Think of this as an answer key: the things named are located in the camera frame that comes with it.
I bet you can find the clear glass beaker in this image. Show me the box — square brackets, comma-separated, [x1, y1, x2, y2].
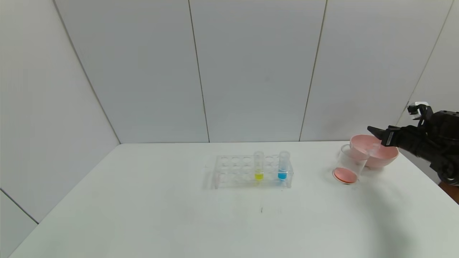
[333, 144, 370, 185]

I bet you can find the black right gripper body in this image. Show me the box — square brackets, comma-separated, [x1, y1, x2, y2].
[381, 125, 422, 154]

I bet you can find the test tube with yellow pigment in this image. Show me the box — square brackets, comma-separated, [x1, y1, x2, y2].
[253, 151, 265, 181]

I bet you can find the clear plastic test tube rack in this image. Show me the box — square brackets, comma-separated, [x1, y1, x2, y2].
[212, 154, 294, 189]

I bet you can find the test tube with blue pigment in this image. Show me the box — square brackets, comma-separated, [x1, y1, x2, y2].
[278, 151, 290, 181]

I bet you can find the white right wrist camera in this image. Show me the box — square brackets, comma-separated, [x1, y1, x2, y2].
[408, 102, 434, 124]

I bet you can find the pink bowl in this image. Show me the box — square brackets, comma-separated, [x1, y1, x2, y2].
[350, 135, 399, 169]

